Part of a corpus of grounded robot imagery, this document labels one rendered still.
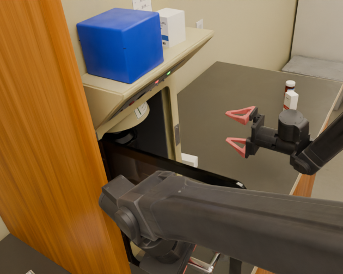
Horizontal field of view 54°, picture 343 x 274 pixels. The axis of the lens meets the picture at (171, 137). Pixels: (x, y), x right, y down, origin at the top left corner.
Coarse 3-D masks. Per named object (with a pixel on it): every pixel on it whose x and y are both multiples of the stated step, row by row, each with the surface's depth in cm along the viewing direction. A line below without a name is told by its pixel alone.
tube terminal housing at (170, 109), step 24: (72, 0) 54; (96, 0) 58; (120, 0) 62; (168, 0) 75; (72, 24) 55; (144, 96) 77; (168, 96) 91; (120, 120) 72; (168, 120) 95; (168, 144) 99
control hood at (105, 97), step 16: (192, 32) 73; (208, 32) 72; (176, 48) 66; (192, 48) 67; (160, 64) 60; (176, 64) 67; (96, 80) 57; (112, 80) 56; (144, 80) 56; (96, 96) 56; (112, 96) 54; (128, 96) 54; (96, 112) 59; (112, 112) 57; (96, 128) 62
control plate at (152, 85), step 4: (172, 68) 67; (164, 76) 69; (156, 80) 64; (160, 80) 71; (152, 84) 65; (144, 88) 61; (148, 88) 66; (152, 88) 73; (140, 92) 62; (136, 96) 62; (128, 100) 58; (132, 100) 63; (124, 104) 59; (128, 104) 65; (120, 108) 60; (124, 108) 65; (120, 112) 66; (112, 116) 62
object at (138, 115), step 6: (144, 102) 84; (138, 108) 81; (144, 108) 83; (132, 114) 79; (138, 114) 80; (144, 114) 82; (126, 120) 79; (132, 120) 79; (138, 120) 80; (114, 126) 78; (120, 126) 78; (126, 126) 79; (132, 126) 79; (108, 132) 78
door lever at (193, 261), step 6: (216, 252) 63; (192, 258) 62; (216, 258) 62; (192, 264) 61; (198, 264) 61; (204, 264) 61; (210, 264) 61; (198, 270) 61; (204, 270) 60; (210, 270) 60
